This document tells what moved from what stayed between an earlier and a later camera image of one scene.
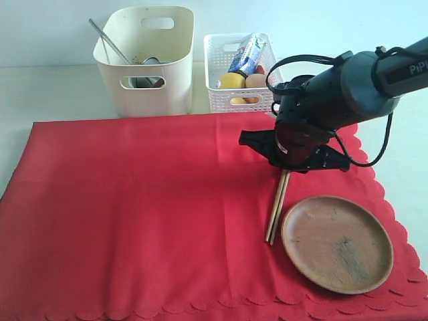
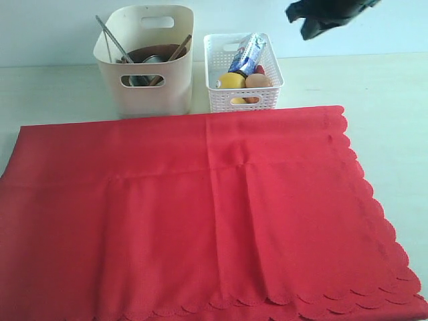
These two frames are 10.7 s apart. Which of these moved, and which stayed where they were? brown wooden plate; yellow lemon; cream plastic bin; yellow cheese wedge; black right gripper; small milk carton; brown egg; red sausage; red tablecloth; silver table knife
Moved: silver table knife; black right gripper; brown wooden plate
Stayed: cream plastic bin; yellow lemon; red tablecloth; brown egg; yellow cheese wedge; small milk carton; red sausage
